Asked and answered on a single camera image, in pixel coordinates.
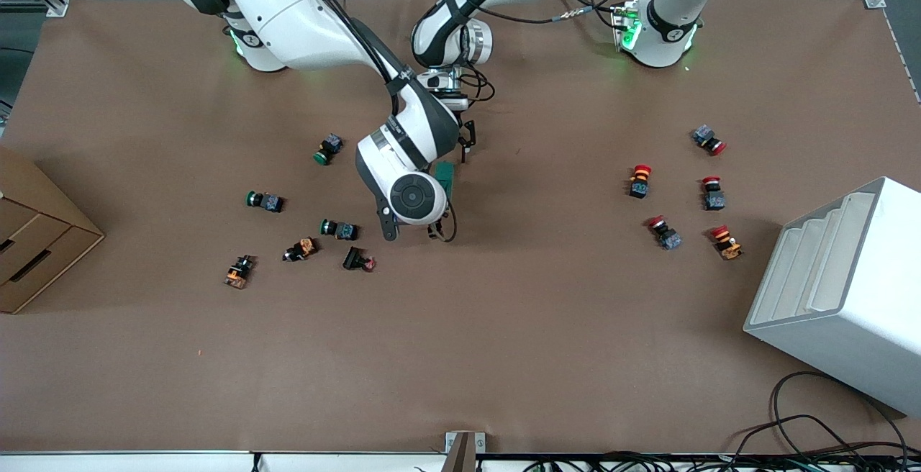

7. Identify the brown table cover sheet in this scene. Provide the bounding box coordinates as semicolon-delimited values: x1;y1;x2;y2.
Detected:
0;0;921;455

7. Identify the red button black block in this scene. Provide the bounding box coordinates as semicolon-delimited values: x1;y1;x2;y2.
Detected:
628;164;653;199

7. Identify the red emergency stop button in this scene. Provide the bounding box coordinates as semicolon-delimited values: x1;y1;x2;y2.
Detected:
692;124;727;156
645;215;683;250
702;176;727;212

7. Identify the red button orange block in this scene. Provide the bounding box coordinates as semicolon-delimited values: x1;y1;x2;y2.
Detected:
710;224;744;261

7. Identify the brown cardboard box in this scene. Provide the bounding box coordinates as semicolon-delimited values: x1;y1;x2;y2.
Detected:
0;145;106;314

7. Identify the white tiered organizer box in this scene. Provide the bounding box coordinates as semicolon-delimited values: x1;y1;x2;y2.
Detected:
743;176;921;419

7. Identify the black switch red button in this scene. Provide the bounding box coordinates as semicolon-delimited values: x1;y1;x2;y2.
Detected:
342;245;377;273

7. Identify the orange block selector switch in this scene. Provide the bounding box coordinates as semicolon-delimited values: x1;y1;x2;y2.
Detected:
282;237;319;263

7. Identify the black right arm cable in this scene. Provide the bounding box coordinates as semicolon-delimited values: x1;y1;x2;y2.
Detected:
284;0;414;120

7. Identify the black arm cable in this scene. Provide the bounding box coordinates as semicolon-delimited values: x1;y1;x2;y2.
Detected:
284;0;414;120
489;0;641;27

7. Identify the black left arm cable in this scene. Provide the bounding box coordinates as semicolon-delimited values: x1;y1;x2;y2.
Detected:
489;0;641;27

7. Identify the orange block key switch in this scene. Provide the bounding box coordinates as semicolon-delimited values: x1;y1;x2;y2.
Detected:
223;255;257;290

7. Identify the metal table edge bracket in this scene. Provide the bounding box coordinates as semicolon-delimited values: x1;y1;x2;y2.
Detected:
445;431;486;472

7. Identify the black floor cable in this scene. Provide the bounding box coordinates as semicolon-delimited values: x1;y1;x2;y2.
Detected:
730;370;921;462
518;450;921;472

